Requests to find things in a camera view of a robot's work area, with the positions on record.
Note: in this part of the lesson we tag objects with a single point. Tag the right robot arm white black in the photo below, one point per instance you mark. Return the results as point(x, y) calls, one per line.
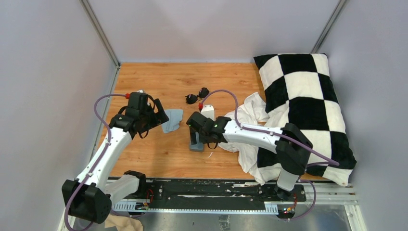
point(288, 143)

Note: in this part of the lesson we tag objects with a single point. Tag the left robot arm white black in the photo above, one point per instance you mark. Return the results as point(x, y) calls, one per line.
point(89, 197)

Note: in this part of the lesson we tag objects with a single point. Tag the light blue cleaning cloth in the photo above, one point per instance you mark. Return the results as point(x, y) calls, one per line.
point(175, 117)

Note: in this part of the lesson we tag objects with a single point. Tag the black round sunglasses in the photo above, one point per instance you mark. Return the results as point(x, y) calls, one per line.
point(193, 98)

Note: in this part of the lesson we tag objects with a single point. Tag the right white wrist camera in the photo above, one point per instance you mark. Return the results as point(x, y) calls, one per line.
point(208, 111)

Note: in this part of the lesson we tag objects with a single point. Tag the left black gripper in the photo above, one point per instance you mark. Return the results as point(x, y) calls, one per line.
point(158, 118)

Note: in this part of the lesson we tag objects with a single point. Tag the black white checkered pillow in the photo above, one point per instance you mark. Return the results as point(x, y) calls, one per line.
point(298, 90)

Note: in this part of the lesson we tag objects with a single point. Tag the beige crumpled cloth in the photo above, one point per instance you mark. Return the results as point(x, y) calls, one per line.
point(121, 223)

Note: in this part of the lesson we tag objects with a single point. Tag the black metal base rail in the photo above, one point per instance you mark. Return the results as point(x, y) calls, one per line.
point(232, 197)

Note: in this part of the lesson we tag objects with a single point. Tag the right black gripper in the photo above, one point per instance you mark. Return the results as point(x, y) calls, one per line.
point(202, 139)

